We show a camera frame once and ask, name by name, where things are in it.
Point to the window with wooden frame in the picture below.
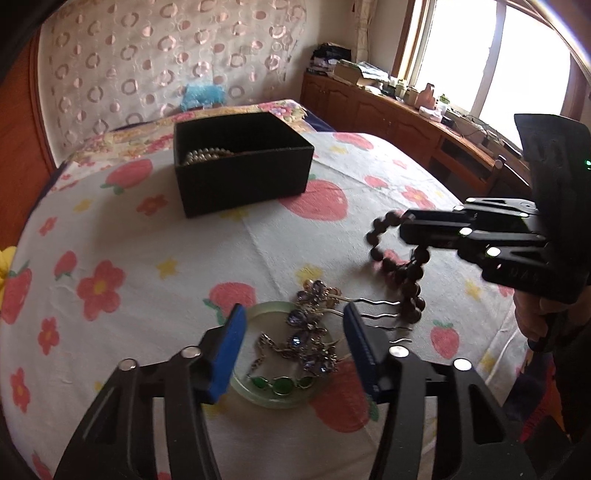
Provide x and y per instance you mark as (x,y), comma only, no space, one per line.
(491,60)

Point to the black jewelry box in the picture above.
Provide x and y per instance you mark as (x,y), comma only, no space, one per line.
(252,169)

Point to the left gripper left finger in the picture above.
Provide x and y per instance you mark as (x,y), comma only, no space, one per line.
(148,417)

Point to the beige side curtain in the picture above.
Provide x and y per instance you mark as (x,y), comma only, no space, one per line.
(364,11)

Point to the pile of dark clothes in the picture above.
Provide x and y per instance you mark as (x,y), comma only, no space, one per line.
(326,56)

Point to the strawberry flower bed sheet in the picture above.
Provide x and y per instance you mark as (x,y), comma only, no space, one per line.
(109,267)

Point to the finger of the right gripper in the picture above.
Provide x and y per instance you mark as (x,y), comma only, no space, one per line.
(436,217)
(436,234)

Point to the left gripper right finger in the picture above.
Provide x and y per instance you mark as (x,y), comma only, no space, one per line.
(442,420)

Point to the long wooden cabinet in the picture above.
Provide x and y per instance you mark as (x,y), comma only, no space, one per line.
(465,169)

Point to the blue bubble wrap bag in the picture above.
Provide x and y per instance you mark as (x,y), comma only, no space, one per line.
(202,96)

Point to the cardboard box with papers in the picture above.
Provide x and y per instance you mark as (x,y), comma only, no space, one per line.
(359,74)

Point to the pink bottle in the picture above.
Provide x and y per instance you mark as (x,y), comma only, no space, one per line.
(426,98)

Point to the floral quilt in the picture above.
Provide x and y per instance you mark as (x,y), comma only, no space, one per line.
(196,128)

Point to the pale green jade bangle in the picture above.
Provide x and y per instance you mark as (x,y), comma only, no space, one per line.
(263,375)

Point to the pink circle pattern curtain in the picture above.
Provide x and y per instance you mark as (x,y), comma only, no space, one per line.
(104,65)

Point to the yellow pikachu plush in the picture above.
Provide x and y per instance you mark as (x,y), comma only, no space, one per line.
(6,259)

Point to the right hand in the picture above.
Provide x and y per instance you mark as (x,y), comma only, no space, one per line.
(531,312)

